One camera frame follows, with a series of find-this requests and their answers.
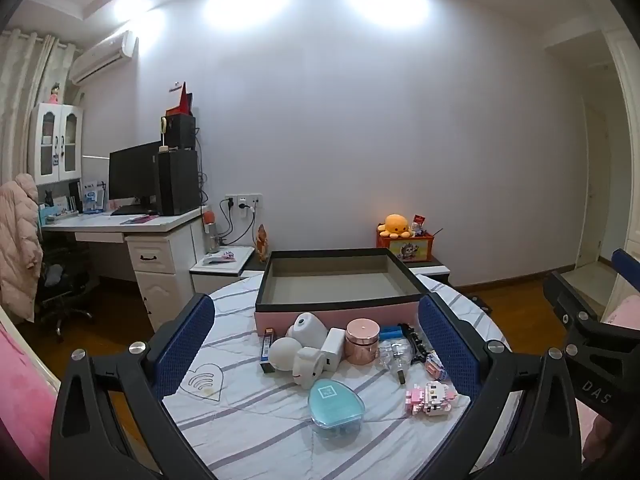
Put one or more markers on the white charger adapter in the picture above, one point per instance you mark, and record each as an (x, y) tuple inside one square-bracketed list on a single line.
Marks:
[(334, 342)]

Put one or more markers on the red gift box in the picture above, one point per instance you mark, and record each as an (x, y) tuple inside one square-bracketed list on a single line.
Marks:
[(185, 100)]

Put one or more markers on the black computer tower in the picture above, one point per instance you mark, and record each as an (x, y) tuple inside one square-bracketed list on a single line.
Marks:
[(177, 182)]

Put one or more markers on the white door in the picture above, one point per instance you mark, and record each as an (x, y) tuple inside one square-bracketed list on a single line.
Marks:
[(595, 185)]

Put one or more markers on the white wall socket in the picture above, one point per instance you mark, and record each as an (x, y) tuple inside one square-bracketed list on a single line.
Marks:
[(243, 201)]

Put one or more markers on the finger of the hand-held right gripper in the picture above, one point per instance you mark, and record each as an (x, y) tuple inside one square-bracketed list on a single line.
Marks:
[(570, 297), (626, 262)]

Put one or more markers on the white and pink block figure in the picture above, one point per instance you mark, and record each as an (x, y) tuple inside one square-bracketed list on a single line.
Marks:
[(430, 395)]

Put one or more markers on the blue and white box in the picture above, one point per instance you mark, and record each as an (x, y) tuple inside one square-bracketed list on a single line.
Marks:
[(94, 196)]

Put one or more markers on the orange toy box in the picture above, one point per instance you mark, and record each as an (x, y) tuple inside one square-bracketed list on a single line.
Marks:
[(407, 249)]

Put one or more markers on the pink puffer jacket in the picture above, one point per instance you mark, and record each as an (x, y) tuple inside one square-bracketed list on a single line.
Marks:
[(20, 240)]

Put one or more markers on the white cone-shaped device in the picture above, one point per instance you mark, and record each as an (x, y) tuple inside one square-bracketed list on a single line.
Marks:
[(306, 327)]

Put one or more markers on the white desk with drawers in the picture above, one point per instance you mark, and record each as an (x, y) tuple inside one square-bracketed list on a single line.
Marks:
[(160, 260)]

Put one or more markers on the beige curtain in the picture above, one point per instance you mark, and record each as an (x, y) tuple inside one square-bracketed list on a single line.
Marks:
[(20, 90)]

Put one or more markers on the black computer monitor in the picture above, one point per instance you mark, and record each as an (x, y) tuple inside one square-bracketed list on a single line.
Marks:
[(132, 175)]

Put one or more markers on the teal egg-shaped box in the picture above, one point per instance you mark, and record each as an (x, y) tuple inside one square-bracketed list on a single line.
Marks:
[(332, 400)]

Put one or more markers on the dark narrow cosmetic box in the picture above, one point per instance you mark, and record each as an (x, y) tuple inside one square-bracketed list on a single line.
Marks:
[(267, 352)]

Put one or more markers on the white astronaut figurine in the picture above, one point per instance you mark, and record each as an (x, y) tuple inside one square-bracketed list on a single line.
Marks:
[(286, 355)]

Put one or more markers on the small yellow desk fan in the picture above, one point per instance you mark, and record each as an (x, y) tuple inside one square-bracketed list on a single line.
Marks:
[(165, 125)]

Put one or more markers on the orange octopus plush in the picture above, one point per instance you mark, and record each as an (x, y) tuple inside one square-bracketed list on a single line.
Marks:
[(395, 225)]

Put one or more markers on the rose gold jar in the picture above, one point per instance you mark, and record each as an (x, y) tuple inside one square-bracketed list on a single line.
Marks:
[(361, 342)]

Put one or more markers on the white bed frame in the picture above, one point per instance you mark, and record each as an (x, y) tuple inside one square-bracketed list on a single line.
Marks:
[(30, 347)]

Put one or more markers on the white glass-door cabinet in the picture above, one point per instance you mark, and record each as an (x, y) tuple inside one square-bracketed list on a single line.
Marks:
[(55, 135)]

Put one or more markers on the black keyboard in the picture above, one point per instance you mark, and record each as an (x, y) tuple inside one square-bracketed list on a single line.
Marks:
[(130, 210)]

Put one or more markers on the pink items on side table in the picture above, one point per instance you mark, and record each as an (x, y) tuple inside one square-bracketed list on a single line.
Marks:
[(220, 256)]

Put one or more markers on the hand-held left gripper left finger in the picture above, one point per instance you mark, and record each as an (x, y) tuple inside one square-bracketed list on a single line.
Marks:
[(185, 347)]

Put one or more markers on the black speaker box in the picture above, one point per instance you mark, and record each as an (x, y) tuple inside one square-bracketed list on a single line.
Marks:
[(182, 132)]

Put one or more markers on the white air conditioner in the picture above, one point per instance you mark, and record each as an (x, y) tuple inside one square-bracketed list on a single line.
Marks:
[(100, 57)]

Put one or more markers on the blue rectangular case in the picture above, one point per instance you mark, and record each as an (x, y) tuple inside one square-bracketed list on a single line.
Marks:
[(392, 333)]

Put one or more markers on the pink blanket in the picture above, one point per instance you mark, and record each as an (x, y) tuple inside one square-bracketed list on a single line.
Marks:
[(25, 390)]

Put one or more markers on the clear bottle with orange cap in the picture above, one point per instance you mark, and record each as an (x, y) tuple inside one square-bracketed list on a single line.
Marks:
[(211, 232)]

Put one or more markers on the pink box with black rim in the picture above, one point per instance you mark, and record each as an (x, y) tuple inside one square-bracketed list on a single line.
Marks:
[(325, 280)]

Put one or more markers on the small pink doll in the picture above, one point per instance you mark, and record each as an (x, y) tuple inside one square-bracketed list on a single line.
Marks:
[(55, 94)]

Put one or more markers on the clear glass bottle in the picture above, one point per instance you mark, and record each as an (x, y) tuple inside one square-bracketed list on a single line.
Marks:
[(395, 355)]

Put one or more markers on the black office chair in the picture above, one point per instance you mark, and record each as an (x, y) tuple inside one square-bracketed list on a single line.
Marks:
[(62, 300)]

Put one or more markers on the red and white packet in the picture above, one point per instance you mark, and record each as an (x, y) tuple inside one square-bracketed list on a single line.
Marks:
[(419, 224)]

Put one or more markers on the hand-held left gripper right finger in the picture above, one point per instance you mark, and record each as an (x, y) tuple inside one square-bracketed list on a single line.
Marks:
[(446, 350)]

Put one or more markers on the small white side table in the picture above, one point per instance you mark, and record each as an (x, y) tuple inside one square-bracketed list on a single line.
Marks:
[(220, 266)]

